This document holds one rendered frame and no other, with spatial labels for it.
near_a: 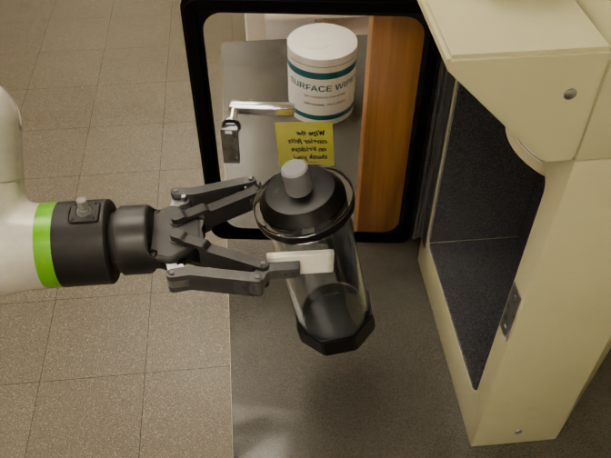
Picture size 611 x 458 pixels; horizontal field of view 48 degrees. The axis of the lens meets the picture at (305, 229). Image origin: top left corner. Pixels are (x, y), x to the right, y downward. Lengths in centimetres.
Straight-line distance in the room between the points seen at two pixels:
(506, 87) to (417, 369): 56
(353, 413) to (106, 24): 303
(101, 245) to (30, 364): 154
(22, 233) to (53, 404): 143
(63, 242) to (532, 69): 47
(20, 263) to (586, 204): 54
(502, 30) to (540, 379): 44
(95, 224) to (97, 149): 218
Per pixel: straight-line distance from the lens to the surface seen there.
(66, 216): 74
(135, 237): 73
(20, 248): 75
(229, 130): 90
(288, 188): 70
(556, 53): 51
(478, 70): 49
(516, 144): 72
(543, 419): 92
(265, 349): 99
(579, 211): 62
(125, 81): 327
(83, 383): 216
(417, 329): 102
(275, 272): 71
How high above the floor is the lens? 176
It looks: 46 degrees down
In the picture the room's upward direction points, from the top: straight up
